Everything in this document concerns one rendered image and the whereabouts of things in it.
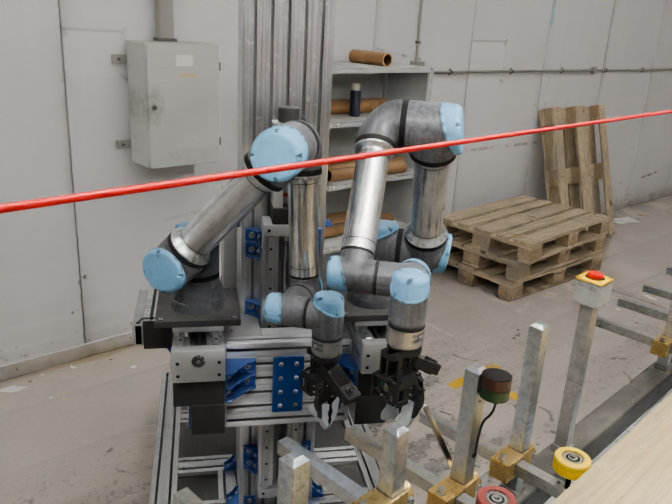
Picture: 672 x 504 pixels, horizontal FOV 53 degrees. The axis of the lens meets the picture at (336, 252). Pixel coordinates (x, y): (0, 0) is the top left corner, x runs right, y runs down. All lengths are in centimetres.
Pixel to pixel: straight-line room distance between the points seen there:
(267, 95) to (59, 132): 179
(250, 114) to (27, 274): 200
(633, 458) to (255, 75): 134
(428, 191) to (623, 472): 77
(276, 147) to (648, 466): 108
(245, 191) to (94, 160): 212
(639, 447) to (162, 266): 120
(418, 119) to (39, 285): 253
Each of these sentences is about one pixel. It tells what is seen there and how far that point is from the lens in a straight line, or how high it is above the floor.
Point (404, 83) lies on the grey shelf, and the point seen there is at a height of 143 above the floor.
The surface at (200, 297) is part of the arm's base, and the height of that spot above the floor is 109.
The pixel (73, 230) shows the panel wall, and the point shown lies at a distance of 364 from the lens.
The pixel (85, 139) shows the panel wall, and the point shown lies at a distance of 356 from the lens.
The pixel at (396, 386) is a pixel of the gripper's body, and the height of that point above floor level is 112.
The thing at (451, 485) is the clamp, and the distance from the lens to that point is 154.
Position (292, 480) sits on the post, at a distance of 108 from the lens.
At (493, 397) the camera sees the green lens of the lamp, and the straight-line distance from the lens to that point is 139.
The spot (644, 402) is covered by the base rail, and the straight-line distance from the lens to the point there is 245.
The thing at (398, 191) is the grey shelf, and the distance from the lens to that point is 458.
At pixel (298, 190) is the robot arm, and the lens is 164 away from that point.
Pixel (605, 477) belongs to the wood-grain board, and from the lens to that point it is 163.
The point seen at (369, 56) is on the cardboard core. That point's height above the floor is 160.
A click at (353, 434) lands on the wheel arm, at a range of 167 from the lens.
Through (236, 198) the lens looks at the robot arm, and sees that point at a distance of 155.
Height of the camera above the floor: 180
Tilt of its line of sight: 19 degrees down
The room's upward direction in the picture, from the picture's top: 3 degrees clockwise
